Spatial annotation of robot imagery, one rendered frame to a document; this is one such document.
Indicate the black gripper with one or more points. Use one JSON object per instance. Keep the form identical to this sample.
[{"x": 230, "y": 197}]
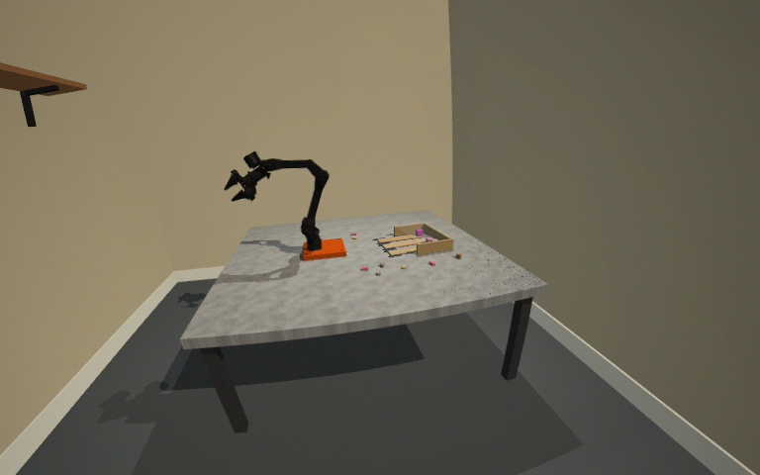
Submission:
[{"x": 248, "y": 181}]

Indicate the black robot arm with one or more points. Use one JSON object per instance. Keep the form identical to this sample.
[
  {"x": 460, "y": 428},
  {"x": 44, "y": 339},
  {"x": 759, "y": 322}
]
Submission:
[{"x": 314, "y": 242}]

